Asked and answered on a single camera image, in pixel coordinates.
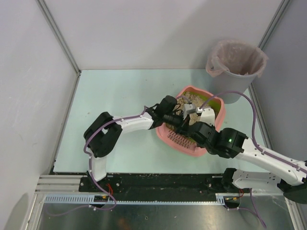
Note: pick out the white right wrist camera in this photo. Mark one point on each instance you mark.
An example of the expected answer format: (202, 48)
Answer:
(206, 115)

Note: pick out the aluminium corner post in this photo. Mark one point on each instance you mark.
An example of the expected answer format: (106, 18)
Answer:
(58, 34)
(279, 14)

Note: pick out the left aluminium corner post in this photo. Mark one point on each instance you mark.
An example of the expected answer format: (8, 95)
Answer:
(58, 34)

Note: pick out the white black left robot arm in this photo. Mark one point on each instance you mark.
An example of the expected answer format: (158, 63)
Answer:
(103, 134)

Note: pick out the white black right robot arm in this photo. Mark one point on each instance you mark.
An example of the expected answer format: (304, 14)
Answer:
(231, 143)

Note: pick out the grey waste bin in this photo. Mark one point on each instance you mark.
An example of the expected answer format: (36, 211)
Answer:
(230, 82)

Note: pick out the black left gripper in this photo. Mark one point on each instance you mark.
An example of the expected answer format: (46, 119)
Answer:
(180, 120)

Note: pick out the right aluminium corner post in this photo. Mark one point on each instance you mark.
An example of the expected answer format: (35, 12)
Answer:
(279, 14)

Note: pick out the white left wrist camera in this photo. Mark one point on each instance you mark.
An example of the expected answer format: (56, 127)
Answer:
(188, 108)

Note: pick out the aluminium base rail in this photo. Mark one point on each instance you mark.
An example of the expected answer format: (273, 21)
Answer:
(58, 184)

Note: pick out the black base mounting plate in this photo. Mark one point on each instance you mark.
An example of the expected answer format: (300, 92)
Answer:
(160, 185)

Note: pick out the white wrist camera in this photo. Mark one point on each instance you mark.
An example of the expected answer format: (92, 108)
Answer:
(188, 108)
(206, 115)

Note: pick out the slotted grey cable duct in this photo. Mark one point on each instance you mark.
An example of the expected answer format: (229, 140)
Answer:
(214, 199)

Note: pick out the beige cat litter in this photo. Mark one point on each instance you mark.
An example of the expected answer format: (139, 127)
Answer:
(195, 99)

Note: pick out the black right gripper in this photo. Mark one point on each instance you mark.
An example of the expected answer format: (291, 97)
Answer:
(189, 128)

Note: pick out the pink and green litter box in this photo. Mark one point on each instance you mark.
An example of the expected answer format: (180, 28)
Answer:
(181, 143)

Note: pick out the pink bin liner bag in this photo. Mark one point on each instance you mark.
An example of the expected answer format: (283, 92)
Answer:
(236, 57)

